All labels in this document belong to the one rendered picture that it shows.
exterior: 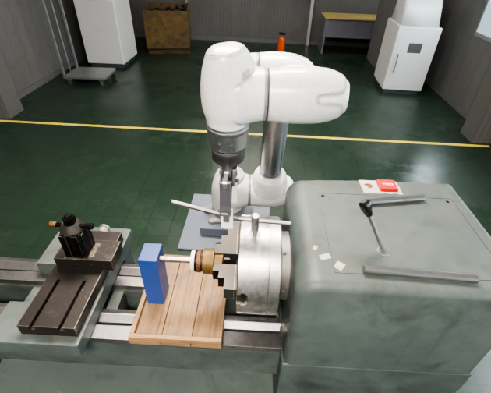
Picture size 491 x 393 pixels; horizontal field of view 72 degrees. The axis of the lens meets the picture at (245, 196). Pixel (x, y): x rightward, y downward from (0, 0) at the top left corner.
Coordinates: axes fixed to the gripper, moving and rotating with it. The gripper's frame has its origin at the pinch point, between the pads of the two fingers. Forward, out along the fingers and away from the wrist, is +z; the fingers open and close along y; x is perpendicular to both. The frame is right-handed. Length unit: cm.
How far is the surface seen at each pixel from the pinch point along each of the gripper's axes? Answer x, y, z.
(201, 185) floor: -54, -183, 155
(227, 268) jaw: -0.6, 1.1, 25.6
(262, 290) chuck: 10.4, 10.2, 21.6
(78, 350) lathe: -45, 23, 44
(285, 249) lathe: 16.6, -2.0, 17.8
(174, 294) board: -21, -1, 48
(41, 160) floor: -231, -206, 158
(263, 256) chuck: 10.1, 3.4, 14.6
